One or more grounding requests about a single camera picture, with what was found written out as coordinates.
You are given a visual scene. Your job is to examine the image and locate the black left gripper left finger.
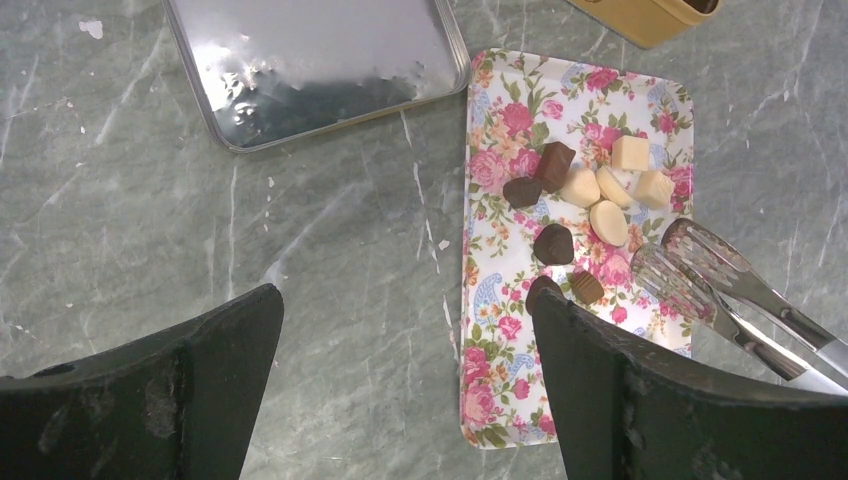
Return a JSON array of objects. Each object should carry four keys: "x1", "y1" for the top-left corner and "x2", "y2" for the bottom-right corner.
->
[{"x1": 1, "y1": 284, "x2": 284, "y2": 479}]

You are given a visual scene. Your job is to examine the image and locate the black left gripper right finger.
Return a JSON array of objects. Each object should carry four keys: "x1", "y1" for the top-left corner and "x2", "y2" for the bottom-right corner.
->
[{"x1": 532, "y1": 288, "x2": 847, "y2": 479}]

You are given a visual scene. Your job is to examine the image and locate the metal tongs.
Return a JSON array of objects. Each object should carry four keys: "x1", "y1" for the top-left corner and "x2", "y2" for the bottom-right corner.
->
[{"x1": 630, "y1": 218, "x2": 847, "y2": 396}]

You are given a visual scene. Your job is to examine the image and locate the small brown chocolate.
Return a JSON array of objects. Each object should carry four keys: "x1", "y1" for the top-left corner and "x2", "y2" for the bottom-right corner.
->
[{"x1": 570, "y1": 270, "x2": 605, "y2": 305}]

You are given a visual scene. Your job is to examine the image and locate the dark chocolate lower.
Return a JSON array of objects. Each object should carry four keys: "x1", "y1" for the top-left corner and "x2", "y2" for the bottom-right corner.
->
[{"x1": 525, "y1": 275, "x2": 562, "y2": 315}]

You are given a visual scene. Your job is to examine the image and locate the dark round chocolate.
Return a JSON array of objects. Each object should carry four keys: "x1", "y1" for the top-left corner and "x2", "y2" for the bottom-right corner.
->
[{"x1": 533, "y1": 224, "x2": 574, "y2": 266}]

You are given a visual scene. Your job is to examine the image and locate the white oval chocolate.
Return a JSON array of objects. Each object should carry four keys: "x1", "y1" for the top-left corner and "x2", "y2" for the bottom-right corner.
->
[{"x1": 589, "y1": 200, "x2": 628, "y2": 247}]

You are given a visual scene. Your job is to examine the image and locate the white cube chocolate right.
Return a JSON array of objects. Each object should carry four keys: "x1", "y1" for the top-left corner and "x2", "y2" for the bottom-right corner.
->
[{"x1": 633, "y1": 170, "x2": 675, "y2": 210}]

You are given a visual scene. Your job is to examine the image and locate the white round chocolate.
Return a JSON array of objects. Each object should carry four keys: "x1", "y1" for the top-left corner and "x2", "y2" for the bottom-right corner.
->
[{"x1": 559, "y1": 168, "x2": 601, "y2": 208}]

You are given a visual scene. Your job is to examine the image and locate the white tilted chocolate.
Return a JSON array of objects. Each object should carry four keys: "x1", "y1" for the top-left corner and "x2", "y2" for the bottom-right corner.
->
[{"x1": 595, "y1": 165, "x2": 634, "y2": 209}]

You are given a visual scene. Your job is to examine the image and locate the dark heart chocolate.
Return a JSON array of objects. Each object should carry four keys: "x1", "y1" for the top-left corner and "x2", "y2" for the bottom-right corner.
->
[{"x1": 502, "y1": 176, "x2": 542, "y2": 209}]

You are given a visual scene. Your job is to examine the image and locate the white square chocolate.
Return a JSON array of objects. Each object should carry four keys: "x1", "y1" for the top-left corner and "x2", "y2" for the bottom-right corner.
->
[{"x1": 611, "y1": 136, "x2": 651, "y2": 172}]

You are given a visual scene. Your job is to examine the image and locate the dark rectangular chocolate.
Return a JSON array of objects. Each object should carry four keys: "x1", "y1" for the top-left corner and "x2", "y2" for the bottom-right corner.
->
[{"x1": 533, "y1": 142, "x2": 576, "y2": 194}]

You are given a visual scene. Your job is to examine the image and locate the gold chocolate tin box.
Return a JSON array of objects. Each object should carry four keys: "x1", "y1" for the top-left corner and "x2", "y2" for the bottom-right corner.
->
[{"x1": 571, "y1": 0, "x2": 722, "y2": 49}]

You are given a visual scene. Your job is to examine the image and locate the floral rectangular tray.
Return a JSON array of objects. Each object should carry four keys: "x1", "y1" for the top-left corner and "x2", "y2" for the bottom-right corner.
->
[{"x1": 459, "y1": 49, "x2": 694, "y2": 449}]

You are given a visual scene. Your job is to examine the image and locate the silver tin lid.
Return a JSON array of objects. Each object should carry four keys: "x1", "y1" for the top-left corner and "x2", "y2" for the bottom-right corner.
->
[{"x1": 164, "y1": 0, "x2": 470, "y2": 153}]

